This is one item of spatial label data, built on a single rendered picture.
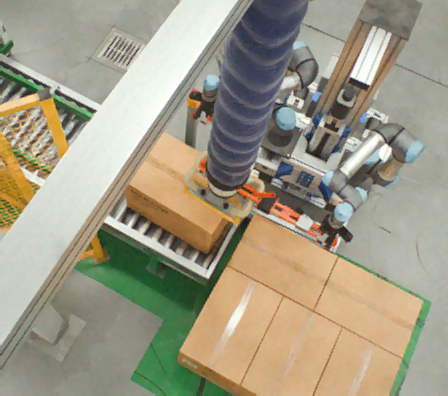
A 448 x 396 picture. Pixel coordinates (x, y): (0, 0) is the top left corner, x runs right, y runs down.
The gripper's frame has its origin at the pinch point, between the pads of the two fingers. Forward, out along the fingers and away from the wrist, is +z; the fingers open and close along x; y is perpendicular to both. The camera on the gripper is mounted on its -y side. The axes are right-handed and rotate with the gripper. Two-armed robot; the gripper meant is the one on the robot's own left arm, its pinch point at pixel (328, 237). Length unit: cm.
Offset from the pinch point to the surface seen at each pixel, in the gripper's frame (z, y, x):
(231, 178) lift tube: -21, 55, 10
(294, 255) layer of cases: 73, 7, -10
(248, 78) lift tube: -106, 57, 12
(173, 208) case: 33, 80, 19
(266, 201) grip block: -1.3, 36.0, 1.5
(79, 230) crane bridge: -176, 48, 102
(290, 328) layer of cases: 73, -13, 31
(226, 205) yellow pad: 8, 53, 11
